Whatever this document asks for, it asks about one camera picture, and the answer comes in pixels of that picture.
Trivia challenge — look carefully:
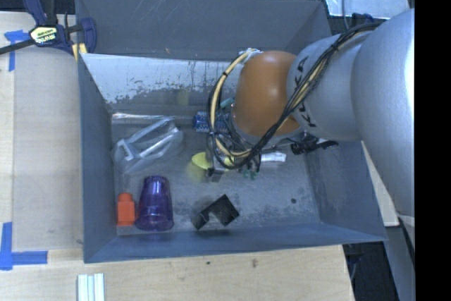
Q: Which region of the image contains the yellow round thing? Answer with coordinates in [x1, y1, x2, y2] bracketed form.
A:
[186, 151, 214, 184]

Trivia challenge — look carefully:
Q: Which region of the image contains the grey metal bin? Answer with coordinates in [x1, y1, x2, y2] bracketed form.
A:
[73, 0, 389, 264]

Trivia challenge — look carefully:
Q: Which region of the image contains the purple plastic cup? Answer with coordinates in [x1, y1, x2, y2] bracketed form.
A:
[135, 175, 175, 232]

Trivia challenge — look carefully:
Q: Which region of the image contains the clear plastic package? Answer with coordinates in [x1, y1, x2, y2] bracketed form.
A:
[111, 111, 185, 175]

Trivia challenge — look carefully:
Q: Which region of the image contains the orange plastic block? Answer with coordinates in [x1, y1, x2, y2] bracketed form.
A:
[116, 192, 137, 227]

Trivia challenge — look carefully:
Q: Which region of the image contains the pale wood board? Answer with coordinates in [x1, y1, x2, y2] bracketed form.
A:
[12, 49, 85, 253]

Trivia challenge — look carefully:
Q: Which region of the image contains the black angular bracket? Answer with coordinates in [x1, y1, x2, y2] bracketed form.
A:
[190, 194, 241, 231]

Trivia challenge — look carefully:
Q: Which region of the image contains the black cylinder on white bracket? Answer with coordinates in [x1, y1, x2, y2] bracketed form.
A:
[260, 137, 340, 164]

